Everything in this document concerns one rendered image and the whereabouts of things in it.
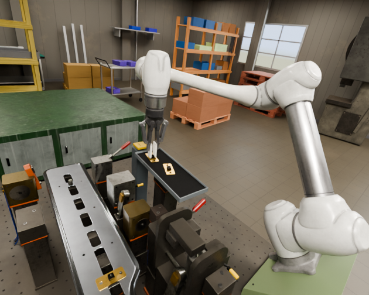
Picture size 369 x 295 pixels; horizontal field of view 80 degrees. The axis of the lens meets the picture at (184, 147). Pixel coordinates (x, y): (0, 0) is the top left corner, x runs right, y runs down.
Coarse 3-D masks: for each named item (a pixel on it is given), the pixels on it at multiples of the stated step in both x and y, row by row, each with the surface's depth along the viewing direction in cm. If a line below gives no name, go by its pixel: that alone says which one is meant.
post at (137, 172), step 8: (136, 160) 112; (136, 168) 114; (144, 168) 116; (136, 176) 116; (144, 176) 119; (136, 184) 118; (144, 184) 121; (136, 192) 120; (144, 192) 124; (136, 200) 123
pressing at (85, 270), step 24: (72, 168) 114; (48, 192) 97; (96, 192) 100; (72, 216) 86; (96, 216) 88; (72, 240) 77; (120, 240) 79; (72, 264) 69; (96, 264) 70; (120, 264) 71; (96, 288) 64
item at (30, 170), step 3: (24, 165) 94; (27, 165) 94; (24, 168) 93; (27, 168) 93; (30, 168) 94; (33, 168) 97; (27, 171) 94; (30, 171) 94; (33, 171) 96; (30, 174) 95; (33, 174) 96; (36, 177) 99; (36, 180) 98; (36, 183) 98; (39, 183) 100; (36, 186) 99; (39, 186) 99
